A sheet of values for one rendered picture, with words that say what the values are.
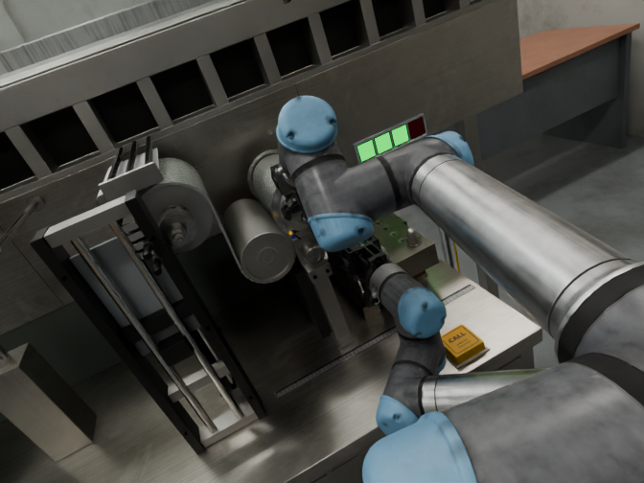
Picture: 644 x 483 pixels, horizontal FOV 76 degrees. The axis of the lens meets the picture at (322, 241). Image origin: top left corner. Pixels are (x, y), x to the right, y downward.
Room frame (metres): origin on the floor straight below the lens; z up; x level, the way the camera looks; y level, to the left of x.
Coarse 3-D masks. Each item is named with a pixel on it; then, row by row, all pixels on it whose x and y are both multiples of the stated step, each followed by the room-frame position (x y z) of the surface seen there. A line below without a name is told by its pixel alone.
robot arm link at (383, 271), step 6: (384, 264) 0.64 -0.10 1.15; (390, 264) 0.64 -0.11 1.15; (396, 264) 0.64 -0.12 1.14; (378, 270) 0.64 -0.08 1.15; (384, 270) 0.62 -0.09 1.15; (390, 270) 0.62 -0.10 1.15; (396, 270) 0.61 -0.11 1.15; (402, 270) 0.62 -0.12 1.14; (372, 276) 0.64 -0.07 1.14; (378, 276) 0.62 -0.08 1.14; (384, 276) 0.61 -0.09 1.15; (372, 282) 0.63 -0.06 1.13; (378, 282) 0.61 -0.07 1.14; (372, 288) 0.62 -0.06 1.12; (378, 288) 0.60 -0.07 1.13; (372, 294) 0.61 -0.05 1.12; (378, 294) 0.60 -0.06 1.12
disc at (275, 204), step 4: (276, 192) 0.80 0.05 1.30; (276, 196) 0.80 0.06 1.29; (280, 196) 0.80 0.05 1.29; (272, 200) 0.80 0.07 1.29; (276, 200) 0.80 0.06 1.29; (272, 204) 0.80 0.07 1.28; (276, 204) 0.80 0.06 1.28; (272, 208) 0.79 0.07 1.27; (276, 208) 0.80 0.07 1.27; (272, 212) 0.80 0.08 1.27; (276, 212) 0.80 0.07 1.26; (276, 216) 0.79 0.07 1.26; (280, 216) 0.80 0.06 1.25; (276, 220) 0.79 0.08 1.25; (280, 220) 0.80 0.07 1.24; (280, 224) 0.80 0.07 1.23; (284, 224) 0.80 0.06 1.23; (280, 228) 0.80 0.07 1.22; (284, 228) 0.80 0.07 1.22; (288, 228) 0.80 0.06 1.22; (296, 232) 0.80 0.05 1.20
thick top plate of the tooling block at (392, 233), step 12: (384, 216) 1.04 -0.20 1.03; (384, 228) 0.98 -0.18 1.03; (396, 228) 0.95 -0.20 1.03; (384, 240) 0.92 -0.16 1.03; (396, 240) 0.90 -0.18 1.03; (396, 252) 0.84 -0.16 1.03; (408, 252) 0.83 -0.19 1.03; (420, 252) 0.81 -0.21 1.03; (432, 252) 0.82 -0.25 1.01; (408, 264) 0.81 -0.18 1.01; (420, 264) 0.81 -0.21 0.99; (432, 264) 0.82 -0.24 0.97
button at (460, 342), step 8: (456, 328) 0.64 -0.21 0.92; (464, 328) 0.64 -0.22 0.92; (448, 336) 0.63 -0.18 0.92; (456, 336) 0.62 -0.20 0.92; (464, 336) 0.61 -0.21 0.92; (472, 336) 0.61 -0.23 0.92; (448, 344) 0.61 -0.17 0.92; (456, 344) 0.60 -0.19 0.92; (464, 344) 0.60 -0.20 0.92; (472, 344) 0.59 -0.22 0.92; (480, 344) 0.58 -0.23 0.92; (448, 352) 0.60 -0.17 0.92; (456, 352) 0.58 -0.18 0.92; (464, 352) 0.58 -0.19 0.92; (472, 352) 0.58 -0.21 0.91; (456, 360) 0.57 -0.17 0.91; (464, 360) 0.57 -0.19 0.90
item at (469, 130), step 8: (464, 120) 1.44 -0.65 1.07; (472, 120) 1.45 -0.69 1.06; (456, 128) 1.49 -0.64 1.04; (464, 128) 1.44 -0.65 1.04; (472, 128) 1.45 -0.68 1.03; (464, 136) 1.45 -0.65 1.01; (472, 136) 1.45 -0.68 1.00; (472, 144) 1.45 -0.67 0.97; (472, 152) 1.45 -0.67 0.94; (480, 152) 1.45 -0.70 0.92; (480, 160) 1.45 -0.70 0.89; (480, 168) 1.45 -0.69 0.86; (480, 272) 1.48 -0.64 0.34; (480, 280) 1.48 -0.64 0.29; (488, 280) 1.44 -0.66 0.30; (488, 288) 1.44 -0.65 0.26; (496, 288) 1.45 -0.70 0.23; (496, 296) 1.45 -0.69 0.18
